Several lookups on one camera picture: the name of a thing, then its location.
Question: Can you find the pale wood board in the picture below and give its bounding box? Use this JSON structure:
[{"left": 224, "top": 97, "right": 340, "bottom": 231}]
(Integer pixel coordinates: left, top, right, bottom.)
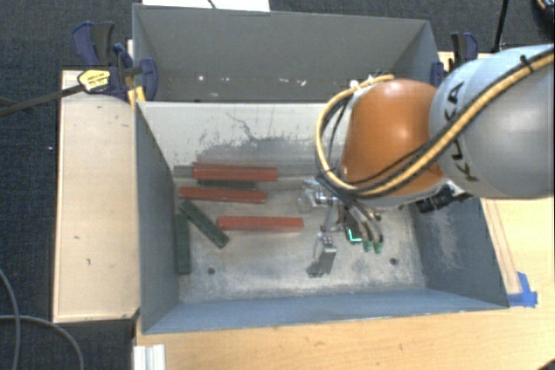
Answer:
[{"left": 52, "top": 70, "right": 140, "bottom": 324}]

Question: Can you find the grey metal bin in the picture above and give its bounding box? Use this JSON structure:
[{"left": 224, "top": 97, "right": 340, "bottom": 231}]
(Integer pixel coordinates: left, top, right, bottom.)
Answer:
[{"left": 131, "top": 3, "right": 511, "bottom": 336}]

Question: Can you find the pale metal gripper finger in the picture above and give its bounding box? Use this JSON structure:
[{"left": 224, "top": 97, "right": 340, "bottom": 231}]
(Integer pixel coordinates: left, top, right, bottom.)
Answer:
[
  {"left": 307, "top": 243, "right": 339, "bottom": 278},
  {"left": 311, "top": 232, "right": 327, "bottom": 270}
]

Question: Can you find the black cylinder on white bracket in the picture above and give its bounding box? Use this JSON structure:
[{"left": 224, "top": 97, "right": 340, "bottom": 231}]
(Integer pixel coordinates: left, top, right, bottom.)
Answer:
[{"left": 415, "top": 185, "right": 467, "bottom": 214}]

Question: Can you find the dark green flat block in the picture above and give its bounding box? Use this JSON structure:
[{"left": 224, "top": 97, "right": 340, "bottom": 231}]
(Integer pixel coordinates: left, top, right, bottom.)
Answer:
[
  {"left": 174, "top": 212, "right": 193, "bottom": 276},
  {"left": 197, "top": 179, "right": 258, "bottom": 190},
  {"left": 178, "top": 199, "right": 231, "bottom": 250}
]

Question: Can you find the red-brown flat block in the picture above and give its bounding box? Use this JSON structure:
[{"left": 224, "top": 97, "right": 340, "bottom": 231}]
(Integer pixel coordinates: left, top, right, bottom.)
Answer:
[
  {"left": 215, "top": 215, "right": 305, "bottom": 234},
  {"left": 191, "top": 164, "right": 279, "bottom": 184},
  {"left": 178, "top": 185, "right": 268, "bottom": 205}
]

